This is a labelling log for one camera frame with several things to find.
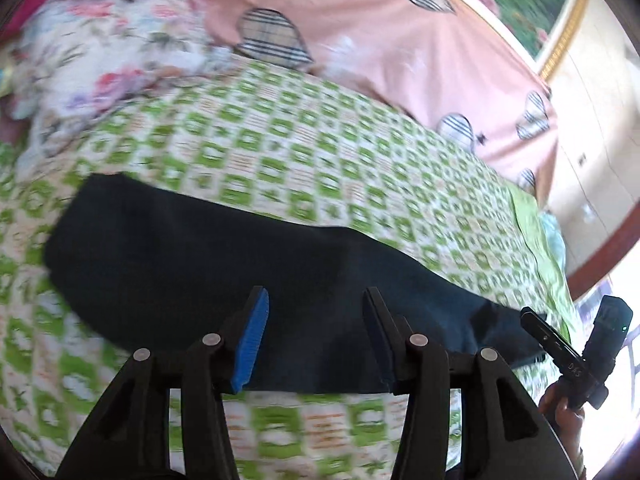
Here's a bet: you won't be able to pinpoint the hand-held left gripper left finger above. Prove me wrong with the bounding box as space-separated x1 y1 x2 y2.
54 286 270 480

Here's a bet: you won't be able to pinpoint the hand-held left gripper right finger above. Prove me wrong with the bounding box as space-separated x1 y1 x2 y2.
363 287 577 480

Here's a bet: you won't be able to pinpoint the dark navy pants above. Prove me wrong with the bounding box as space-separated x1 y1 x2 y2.
43 172 551 396

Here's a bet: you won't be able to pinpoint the person's right hand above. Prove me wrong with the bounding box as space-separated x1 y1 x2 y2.
538 381 586 466

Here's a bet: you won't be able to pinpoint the light blue cloth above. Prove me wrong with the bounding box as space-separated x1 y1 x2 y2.
540 210 568 276

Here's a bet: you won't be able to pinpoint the light green cloth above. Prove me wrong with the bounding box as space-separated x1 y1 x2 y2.
505 180 581 341

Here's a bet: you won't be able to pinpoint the green checkered bed sheet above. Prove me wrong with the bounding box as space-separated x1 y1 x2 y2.
0 57 581 480

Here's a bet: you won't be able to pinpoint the white wardrobe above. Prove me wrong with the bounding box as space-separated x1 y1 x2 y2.
542 0 640 276

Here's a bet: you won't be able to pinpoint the pink quilt with plaid hearts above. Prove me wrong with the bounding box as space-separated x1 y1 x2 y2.
187 0 560 208

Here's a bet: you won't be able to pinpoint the floral quilt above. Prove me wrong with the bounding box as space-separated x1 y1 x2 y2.
0 0 241 161

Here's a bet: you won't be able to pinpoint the brown wooden bed frame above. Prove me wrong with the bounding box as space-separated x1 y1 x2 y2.
567 217 640 303

